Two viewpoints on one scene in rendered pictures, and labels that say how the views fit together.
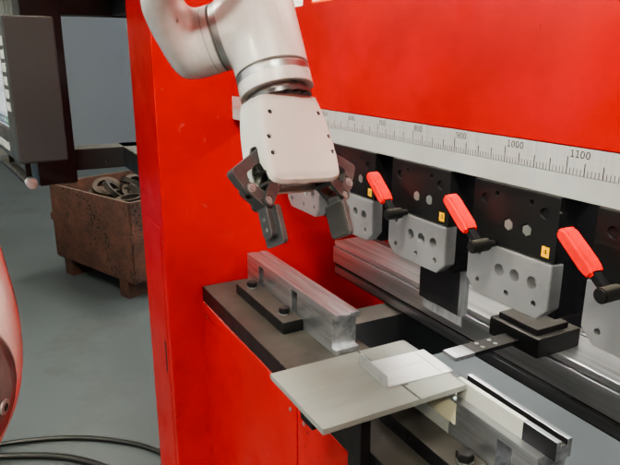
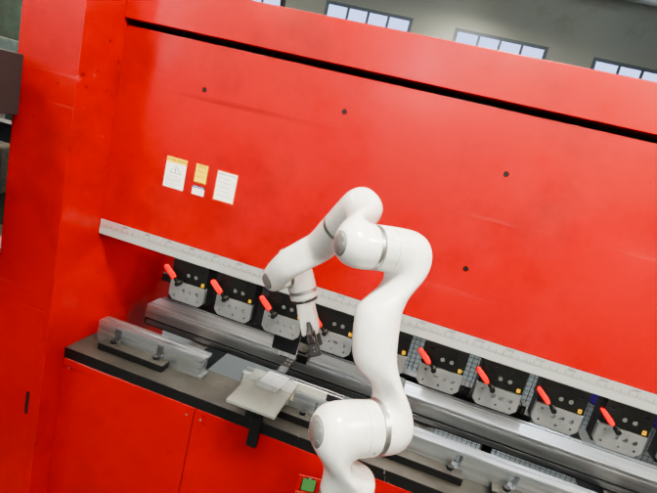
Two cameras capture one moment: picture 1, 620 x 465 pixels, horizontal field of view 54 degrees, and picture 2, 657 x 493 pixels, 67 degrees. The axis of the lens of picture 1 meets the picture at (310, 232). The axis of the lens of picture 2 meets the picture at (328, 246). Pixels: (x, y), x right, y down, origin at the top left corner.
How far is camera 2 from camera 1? 1.21 m
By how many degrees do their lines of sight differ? 49
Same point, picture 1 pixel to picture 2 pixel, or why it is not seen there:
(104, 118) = not seen: outside the picture
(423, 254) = (284, 332)
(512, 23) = not seen: hidden behind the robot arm
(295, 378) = (239, 398)
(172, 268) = (51, 338)
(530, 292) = (342, 348)
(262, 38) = (310, 281)
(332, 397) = (262, 402)
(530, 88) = (350, 279)
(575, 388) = (317, 374)
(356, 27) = (250, 224)
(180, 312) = (50, 368)
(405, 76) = not seen: hidden behind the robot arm
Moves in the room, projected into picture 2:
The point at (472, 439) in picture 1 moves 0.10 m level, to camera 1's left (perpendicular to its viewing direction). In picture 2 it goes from (302, 405) to (283, 412)
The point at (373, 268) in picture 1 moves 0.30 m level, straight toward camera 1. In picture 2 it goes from (186, 322) to (217, 353)
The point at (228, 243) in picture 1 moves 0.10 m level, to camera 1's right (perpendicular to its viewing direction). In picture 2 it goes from (83, 314) to (108, 311)
